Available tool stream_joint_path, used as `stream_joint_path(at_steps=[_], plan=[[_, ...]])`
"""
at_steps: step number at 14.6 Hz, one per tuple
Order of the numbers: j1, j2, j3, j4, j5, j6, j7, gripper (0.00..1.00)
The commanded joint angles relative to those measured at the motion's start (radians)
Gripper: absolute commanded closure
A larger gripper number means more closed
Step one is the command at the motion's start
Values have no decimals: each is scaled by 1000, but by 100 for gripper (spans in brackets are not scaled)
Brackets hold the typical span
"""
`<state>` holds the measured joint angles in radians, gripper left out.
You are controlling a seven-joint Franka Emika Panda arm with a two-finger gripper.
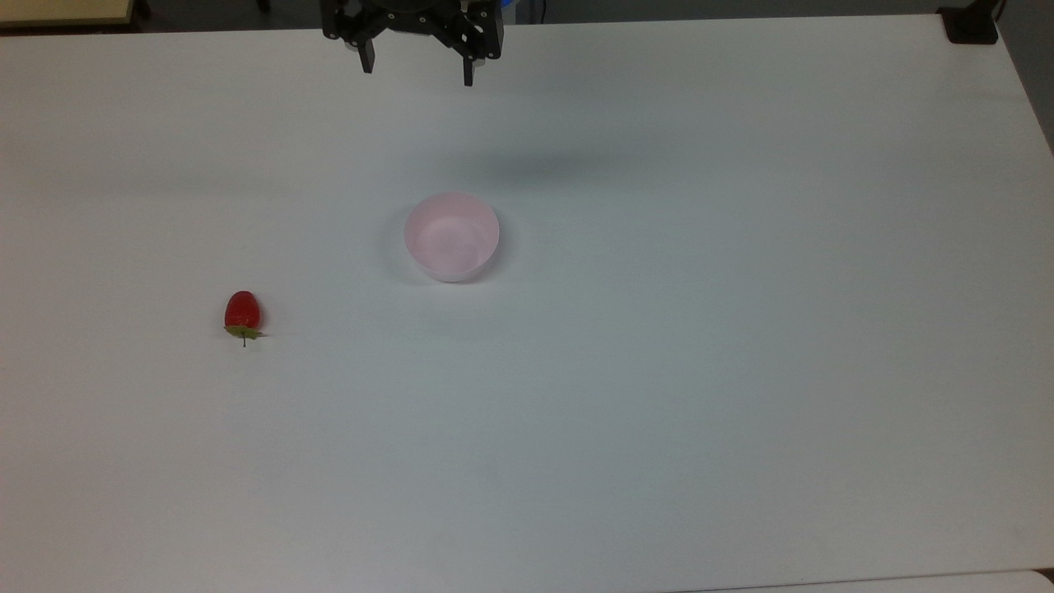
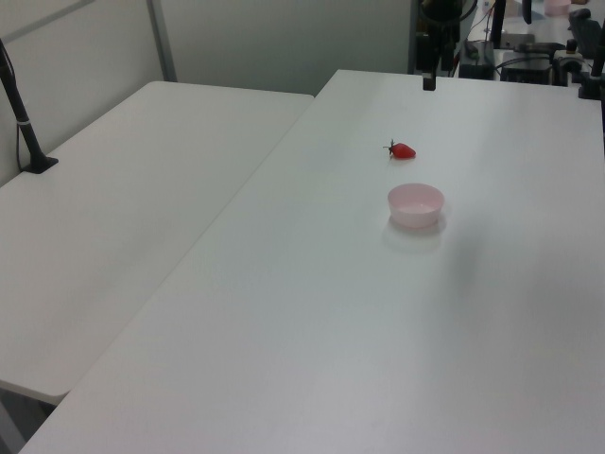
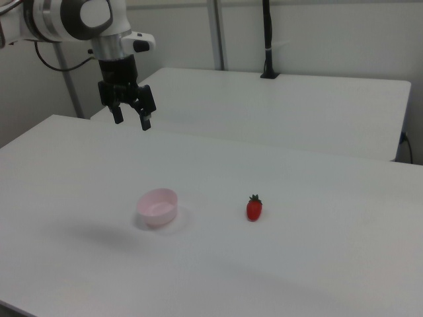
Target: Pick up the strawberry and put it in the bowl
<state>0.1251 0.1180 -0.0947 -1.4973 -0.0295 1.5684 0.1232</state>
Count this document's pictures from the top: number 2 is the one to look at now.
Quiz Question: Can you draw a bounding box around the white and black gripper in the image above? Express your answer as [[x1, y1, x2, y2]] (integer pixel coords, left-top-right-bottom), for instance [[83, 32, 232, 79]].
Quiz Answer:
[[416, 16, 462, 92]]

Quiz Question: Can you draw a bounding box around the black box device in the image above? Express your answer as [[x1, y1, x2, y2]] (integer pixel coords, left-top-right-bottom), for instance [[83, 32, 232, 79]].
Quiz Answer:
[[499, 60, 555, 86]]

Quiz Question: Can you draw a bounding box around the pink plastic bowl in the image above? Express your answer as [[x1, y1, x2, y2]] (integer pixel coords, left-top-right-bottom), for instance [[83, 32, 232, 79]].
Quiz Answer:
[[387, 183, 447, 231]]

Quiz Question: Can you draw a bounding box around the white side table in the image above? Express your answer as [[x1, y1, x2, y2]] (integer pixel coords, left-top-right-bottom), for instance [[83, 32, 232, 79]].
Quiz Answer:
[[0, 80, 317, 399]]

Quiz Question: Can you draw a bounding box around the black upright monitor post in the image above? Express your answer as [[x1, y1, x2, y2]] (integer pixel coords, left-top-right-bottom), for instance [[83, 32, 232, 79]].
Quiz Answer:
[[488, 0, 508, 49]]

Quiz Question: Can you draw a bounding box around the red toy strawberry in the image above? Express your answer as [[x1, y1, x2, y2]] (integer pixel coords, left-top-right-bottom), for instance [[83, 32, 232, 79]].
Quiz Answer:
[[381, 138, 418, 161]]

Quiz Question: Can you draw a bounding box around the black pole with base plate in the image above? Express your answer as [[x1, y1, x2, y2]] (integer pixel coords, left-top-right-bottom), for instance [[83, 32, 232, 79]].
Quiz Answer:
[[0, 37, 61, 175]]

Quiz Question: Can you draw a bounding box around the black clamp stand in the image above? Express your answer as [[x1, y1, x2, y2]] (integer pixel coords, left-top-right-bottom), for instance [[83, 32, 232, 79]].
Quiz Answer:
[[575, 32, 605, 100]]

